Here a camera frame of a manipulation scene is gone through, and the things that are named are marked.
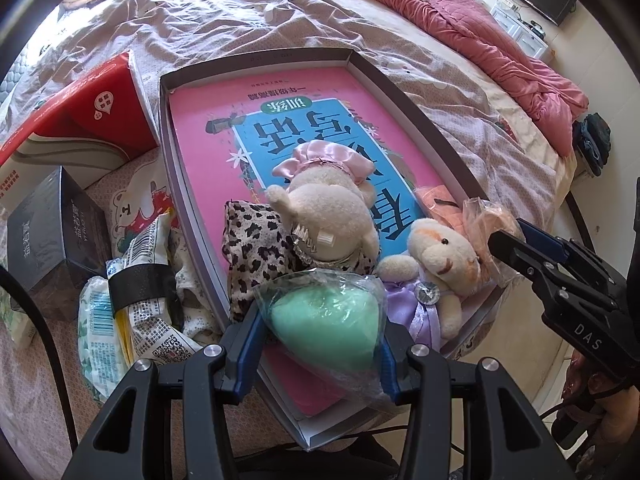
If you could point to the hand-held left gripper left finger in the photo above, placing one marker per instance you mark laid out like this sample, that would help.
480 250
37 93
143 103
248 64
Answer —
245 355

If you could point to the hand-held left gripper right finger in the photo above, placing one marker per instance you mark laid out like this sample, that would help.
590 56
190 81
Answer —
390 365

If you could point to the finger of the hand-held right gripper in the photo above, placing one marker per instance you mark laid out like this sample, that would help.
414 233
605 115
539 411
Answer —
515 252
545 242

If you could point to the peach puff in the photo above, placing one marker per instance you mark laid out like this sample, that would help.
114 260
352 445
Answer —
480 220

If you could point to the plush bear purple dress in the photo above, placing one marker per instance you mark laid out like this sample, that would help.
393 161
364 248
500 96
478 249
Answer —
440 255

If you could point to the green sponge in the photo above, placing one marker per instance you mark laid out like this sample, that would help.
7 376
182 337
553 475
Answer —
325 325

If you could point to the yellow white snack packet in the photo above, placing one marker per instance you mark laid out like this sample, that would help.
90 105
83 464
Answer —
150 320

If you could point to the leopard print scrunchie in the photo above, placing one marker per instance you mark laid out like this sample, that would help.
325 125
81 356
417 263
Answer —
250 250

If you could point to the plush bear pink hat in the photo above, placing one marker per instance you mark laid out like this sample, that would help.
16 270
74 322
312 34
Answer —
325 210

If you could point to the person's right hand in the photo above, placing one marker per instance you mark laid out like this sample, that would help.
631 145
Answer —
617 420

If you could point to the dark bag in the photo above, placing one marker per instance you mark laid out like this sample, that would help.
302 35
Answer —
592 145

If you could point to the pink blue book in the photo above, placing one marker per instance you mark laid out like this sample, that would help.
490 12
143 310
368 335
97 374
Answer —
210 150

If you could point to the white drawer cabinet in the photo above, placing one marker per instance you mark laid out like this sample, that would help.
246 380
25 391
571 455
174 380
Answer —
525 30

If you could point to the lilac floral duvet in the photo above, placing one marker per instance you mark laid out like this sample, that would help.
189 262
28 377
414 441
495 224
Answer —
400 60

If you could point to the black cardboard box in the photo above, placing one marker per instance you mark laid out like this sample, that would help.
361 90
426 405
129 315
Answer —
55 230

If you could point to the pink quilt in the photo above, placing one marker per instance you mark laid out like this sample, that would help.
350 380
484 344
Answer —
475 25

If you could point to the red white tissue box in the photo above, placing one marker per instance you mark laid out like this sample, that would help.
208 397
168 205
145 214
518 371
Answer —
100 110

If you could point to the grey quilted headboard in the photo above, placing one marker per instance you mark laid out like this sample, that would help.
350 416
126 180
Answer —
12 80

